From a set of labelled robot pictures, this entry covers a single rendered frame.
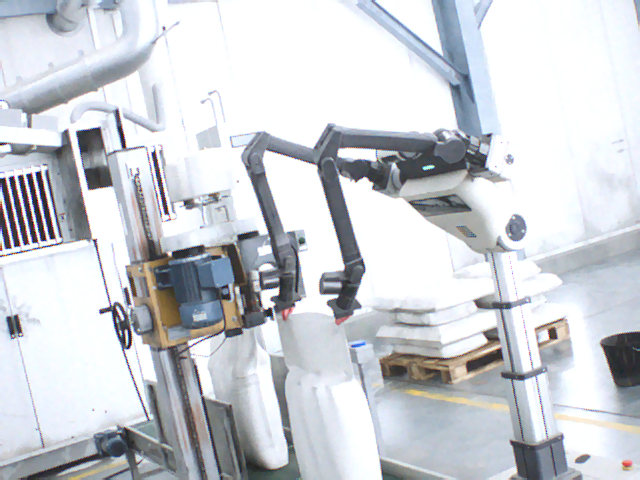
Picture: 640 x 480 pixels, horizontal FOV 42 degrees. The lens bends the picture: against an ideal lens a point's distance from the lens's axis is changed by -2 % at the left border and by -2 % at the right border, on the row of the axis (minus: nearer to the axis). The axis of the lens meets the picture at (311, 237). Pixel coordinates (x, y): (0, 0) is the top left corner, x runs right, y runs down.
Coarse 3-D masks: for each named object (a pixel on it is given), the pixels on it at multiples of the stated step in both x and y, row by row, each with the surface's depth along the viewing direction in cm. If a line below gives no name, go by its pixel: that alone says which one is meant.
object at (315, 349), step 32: (288, 320) 312; (320, 320) 288; (288, 352) 318; (320, 352) 291; (288, 384) 309; (320, 384) 288; (352, 384) 287; (320, 416) 288; (352, 416) 284; (320, 448) 292; (352, 448) 283
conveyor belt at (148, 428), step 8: (144, 424) 476; (152, 424) 472; (144, 432) 457; (152, 432) 453; (288, 448) 374; (288, 456) 361; (296, 456) 359; (248, 464) 362; (288, 464) 351; (296, 464) 349; (248, 472) 351; (256, 472) 349; (264, 472) 347; (272, 472) 345; (280, 472) 343; (288, 472) 340; (296, 472) 338
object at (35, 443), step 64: (0, 192) 538; (0, 256) 546; (64, 256) 557; (0, 320) 535; (64, 320) 555; (0, 384) 533; (64, 384) 552; (128, 384) 573; (0, 448) 530; (64, 448) 553
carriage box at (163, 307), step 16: (128, 272) 319; (144, 272) 303; (144, 304) 311; (160, 304) 305; (176, 304) 308; (224, 304) 317; (160, 320) 304; (176, 320) 308; (240, 320) 319; (144, 336) 320; (160, 336) 304; (192, 336) 310
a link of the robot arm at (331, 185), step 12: (324, 168) 243; (336, 168) 247; (324, 180) 248; (336, 180) 249; (324, 192) 252; (336, 192) 251; (336, 204) 253; (336, 216) 255; (348, 216) 256; (336, 228) 257; (348, 228) 258; (348, 240) 259; (348, 252) 261; (360, 252) 262; (348, 264) 262; (360, 264) 263
